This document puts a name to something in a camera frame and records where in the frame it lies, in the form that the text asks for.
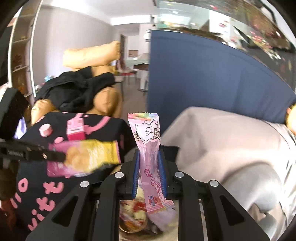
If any pink candy wrapper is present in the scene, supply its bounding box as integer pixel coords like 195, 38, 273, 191
127, 113, 173, 213

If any pink yellow biscuit packet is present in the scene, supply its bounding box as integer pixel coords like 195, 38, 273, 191
47, 140, 121, 178

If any yellow bag lined trash bin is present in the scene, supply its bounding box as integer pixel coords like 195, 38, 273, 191
119, 182, 178, 240

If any purple plastic bag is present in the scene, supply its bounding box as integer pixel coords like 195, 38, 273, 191
14, 117, 27, 140

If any wooden display shelf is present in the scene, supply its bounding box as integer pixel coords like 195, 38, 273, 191
8, 0, 43, 105

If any pink hexagonal box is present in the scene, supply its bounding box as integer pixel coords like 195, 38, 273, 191
39, 123, 53, 138

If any black jacket on sofa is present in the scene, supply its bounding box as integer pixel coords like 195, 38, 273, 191
35, 66, 115, 113

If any pink tissue box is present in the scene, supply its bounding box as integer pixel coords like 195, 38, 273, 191
66, 113, 86, 141

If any orange leather sofa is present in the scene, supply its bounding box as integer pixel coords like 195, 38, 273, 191
31, 41, 121, 125

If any black pink Kitty table cloth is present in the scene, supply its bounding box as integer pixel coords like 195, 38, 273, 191
10, 112, 135, 231

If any beige blanket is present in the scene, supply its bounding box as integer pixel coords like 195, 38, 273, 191
161, 107, 295, 240

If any beige dining chair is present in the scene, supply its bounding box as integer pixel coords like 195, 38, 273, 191
115, 59, 137, 101

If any blue fabric partition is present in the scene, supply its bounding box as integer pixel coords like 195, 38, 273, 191
147, 30, 295, 132

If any dining table with cover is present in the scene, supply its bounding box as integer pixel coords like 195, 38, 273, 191
124, 52, 150, 92

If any yellow duck plush toy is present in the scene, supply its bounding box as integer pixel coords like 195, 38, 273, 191
285, 104, 296, 135

